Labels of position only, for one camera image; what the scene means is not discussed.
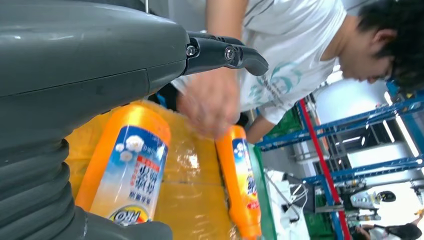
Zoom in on orange detergent bottle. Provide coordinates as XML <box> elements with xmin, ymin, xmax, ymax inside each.
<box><xmin>215</xmin><ymin>125</ymin><xmax>263</xmax><ymax>240</ymax></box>
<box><xmin>75</xmin><ymin>104</ymin><xmax>172</xmax><ymax>227</ymax></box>

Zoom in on green plastic crate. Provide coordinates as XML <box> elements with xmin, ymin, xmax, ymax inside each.
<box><xmin>264</xmin><ymin>105</ymin><xmax>303</xmax><ymax>140</ymax></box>

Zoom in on red steel beam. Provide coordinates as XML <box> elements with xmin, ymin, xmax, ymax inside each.
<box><xmin>298</xmin><ymin>98</ymin><xmax>353</xmax><ymax>240</ymax></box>

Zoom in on dark tablet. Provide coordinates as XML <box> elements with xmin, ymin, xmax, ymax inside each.
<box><xmin>285</xmin><ymin>173</ymin><xmax>316</xmax><ymax>215</ymax></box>

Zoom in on blue steel rack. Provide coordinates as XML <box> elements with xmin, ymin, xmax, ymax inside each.
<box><xmin>255</xmin><ymin>82</ymin><xmax>424</xmax><ymax>240</ymax></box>

